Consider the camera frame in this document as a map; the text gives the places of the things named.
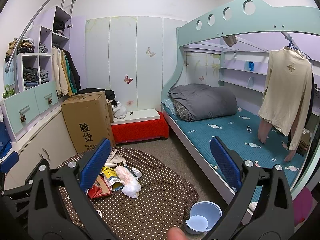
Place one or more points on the brown polka dot table cloth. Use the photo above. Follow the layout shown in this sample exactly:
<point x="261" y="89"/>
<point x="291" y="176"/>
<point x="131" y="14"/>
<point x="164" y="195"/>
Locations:
<point x="164" y="202"/>

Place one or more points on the cream hanging sweater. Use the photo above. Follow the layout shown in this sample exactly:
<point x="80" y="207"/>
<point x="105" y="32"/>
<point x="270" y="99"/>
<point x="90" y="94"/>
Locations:
<point x="286" y="96"/>

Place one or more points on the white crumpled plastic bag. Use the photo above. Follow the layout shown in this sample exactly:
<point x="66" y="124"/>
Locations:
<point x="131" y="187"/>

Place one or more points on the large brown cardboard box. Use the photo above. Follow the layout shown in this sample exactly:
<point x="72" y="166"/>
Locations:
<point x="88" y="121"/>

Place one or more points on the blue plastic trash bin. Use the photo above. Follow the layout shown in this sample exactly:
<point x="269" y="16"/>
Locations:
<point x="203" y="216"/>

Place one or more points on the small white bottle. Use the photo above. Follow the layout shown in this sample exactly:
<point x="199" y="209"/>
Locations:
<point x="137" y="172"/>

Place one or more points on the red paper packet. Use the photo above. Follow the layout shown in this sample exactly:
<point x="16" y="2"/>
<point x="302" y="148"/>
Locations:
<point x="99" y="189"/>

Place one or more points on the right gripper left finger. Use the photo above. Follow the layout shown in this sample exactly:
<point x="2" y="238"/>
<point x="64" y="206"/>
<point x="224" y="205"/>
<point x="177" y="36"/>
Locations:
<point x="76" y="179"/>

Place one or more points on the yellow packaging box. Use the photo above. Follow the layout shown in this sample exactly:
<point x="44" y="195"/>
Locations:
<point x="112" y="180"/>

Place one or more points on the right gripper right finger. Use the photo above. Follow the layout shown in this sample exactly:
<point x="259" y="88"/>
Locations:
<point x="245" y="177"/>

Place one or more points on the cream base cabinet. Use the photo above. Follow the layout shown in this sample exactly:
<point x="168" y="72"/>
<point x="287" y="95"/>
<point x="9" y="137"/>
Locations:
<point x="48" y="139"/>

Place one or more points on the white bag on bench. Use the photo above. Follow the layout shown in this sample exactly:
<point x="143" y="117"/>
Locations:
<point x="119" y="111"/>

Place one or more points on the rolled grey duvet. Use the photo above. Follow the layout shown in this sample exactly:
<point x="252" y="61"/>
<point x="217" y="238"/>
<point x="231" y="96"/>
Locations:
<point x="194" y="102"/>

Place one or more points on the hanging jackets row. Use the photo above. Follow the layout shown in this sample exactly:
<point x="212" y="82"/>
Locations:
<point x="65" y="73"/>

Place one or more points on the red storage bench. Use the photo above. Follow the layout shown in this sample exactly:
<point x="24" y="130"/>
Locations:
<point x="141" y="131"/>

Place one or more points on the beige paper bag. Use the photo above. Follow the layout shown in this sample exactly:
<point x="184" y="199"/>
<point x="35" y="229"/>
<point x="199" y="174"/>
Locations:
<point x="115" y="159"/>

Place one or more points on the teal quilted mattress cover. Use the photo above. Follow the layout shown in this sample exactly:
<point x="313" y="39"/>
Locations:
<point x="237" y="132"/>

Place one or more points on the lilac shelf cabinet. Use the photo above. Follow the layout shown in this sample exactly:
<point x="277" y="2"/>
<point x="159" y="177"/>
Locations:
<point x="54" y="30"/>

